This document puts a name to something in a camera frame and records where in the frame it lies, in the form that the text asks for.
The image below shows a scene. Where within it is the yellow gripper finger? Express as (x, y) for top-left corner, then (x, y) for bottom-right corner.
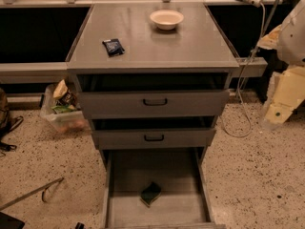
(257, 25), (282, 50)
(263, 66), (305, 126)

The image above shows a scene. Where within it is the green yellow sponge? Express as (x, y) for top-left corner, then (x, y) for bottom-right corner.
(140, 182), (161, 207)

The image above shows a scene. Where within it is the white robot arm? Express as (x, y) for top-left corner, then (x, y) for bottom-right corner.
(258, 0), (305, 126)

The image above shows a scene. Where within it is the grey middle drawer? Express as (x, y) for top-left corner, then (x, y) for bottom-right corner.
(92, 116), (215, 150)

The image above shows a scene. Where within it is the grey drawer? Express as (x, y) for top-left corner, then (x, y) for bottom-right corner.
(101, 148), (227, 229)
(77, 73), (229, 119)
(92, 116), (215, 150)

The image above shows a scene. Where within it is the grey drawer cabinet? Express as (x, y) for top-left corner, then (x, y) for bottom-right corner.
(68, 2), (238, 160)

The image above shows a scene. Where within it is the grey bottom drawer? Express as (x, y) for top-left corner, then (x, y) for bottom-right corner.
(101, 148), (227, 229)

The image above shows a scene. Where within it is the grey top drawer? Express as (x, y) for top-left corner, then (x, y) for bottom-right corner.
(77, 73), (229, 119)

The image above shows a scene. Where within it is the white bowl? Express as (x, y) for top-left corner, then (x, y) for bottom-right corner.
(150, 10), (184, 31)

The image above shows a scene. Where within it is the dark blue snack packet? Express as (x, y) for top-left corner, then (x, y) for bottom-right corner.
(102, 38), (125, 57)

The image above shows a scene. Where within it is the crumpled snack bag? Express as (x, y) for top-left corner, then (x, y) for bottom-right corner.
(52, 80), (77, 111)

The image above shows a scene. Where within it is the clear plastic bin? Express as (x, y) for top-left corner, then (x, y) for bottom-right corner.
(40, 84), (90, 133)

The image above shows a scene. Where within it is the metal rod on floor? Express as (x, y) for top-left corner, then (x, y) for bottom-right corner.
(0, 177), (64, 211)

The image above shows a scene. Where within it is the dark backpack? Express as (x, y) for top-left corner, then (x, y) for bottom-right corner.
(0, 88), (24, 156)

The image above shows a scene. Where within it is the black device bottom left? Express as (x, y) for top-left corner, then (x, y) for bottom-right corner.
(0, 212), (25, 229)

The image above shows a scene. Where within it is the white cable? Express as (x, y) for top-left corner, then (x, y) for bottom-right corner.
(221, 2), (267, 138)

